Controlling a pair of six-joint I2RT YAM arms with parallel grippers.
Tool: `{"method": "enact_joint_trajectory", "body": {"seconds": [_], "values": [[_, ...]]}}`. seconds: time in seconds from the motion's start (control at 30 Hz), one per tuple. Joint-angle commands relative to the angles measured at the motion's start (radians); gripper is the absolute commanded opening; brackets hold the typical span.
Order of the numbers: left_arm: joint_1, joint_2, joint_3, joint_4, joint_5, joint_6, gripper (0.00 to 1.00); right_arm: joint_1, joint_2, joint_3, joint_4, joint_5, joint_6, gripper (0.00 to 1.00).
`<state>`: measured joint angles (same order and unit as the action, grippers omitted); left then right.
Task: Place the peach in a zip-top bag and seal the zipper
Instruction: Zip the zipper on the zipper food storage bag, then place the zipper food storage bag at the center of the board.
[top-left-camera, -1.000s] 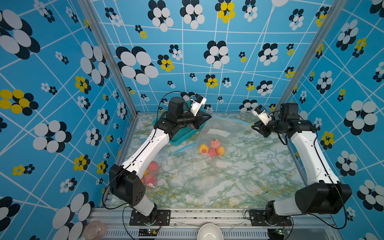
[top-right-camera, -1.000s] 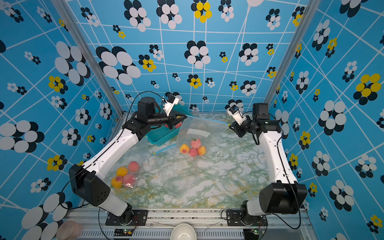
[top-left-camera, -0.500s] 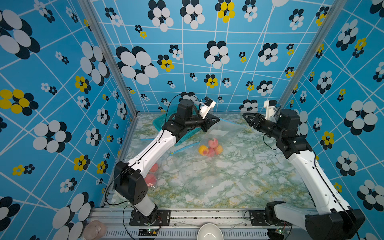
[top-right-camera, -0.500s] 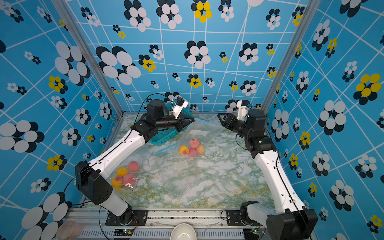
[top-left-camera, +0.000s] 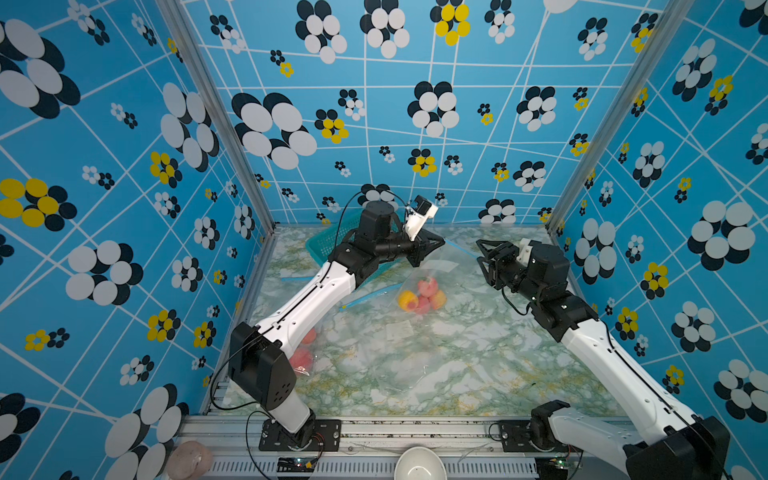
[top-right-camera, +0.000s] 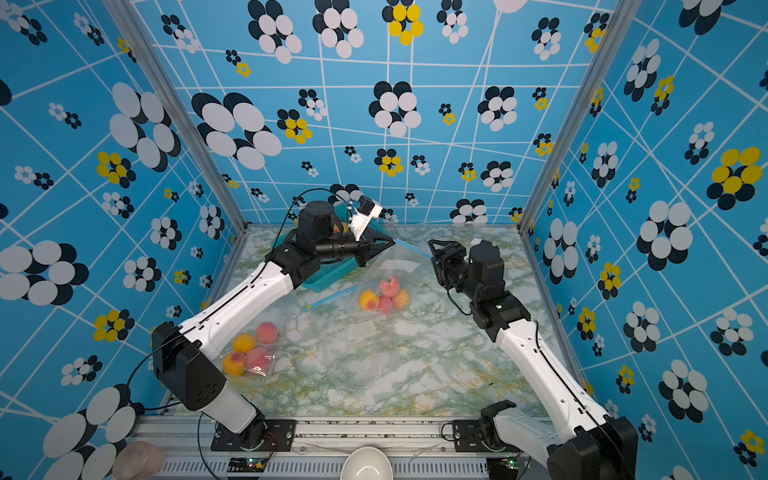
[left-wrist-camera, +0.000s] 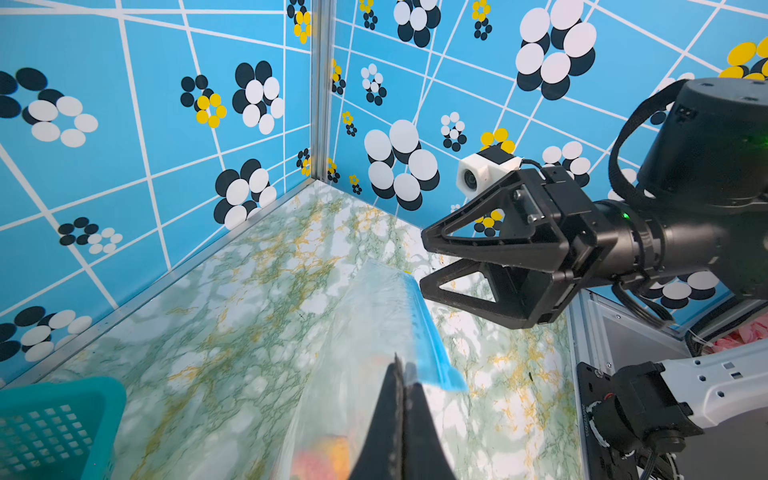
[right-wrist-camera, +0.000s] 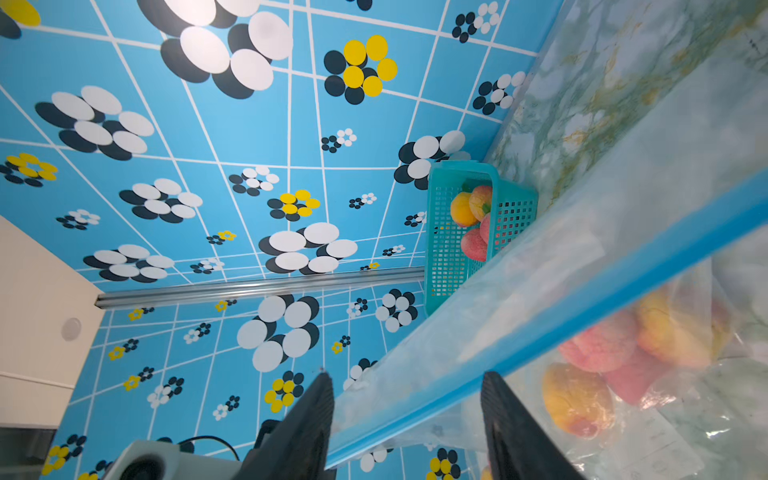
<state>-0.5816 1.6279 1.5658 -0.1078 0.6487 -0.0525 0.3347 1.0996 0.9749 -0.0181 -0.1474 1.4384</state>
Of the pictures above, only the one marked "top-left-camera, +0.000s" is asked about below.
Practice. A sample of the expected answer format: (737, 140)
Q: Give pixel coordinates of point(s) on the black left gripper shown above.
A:
(421, 247)

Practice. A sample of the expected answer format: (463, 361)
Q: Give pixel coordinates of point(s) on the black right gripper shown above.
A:
(506, 249)

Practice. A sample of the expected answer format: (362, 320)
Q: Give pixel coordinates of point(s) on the teal plastic mesh basket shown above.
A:
(321, 245)

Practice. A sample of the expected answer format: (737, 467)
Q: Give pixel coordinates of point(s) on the pink fuzzy peach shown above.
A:
(427, 287)

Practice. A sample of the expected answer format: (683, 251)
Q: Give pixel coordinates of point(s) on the clear zip bag blue zipper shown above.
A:
(304, 358)

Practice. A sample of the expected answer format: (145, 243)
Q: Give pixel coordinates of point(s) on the yellow round peach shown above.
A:
(408, 300)

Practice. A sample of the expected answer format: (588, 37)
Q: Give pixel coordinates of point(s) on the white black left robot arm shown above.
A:
(260, 355)

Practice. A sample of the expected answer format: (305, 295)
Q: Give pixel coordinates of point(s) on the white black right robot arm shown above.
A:
(667, 439)

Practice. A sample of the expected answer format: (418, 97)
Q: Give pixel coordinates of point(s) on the white bowl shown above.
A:
(420, 463)

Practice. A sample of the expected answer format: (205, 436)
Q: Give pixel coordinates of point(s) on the pink lumpy object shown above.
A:
(190, 461)

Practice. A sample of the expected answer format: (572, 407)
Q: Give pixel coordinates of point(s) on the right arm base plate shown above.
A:
(527, 436)

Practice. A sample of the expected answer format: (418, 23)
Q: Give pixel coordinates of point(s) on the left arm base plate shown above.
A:
(317, 435)

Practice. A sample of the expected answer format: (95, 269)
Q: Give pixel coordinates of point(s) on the aluminium front rail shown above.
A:
(250, 447)

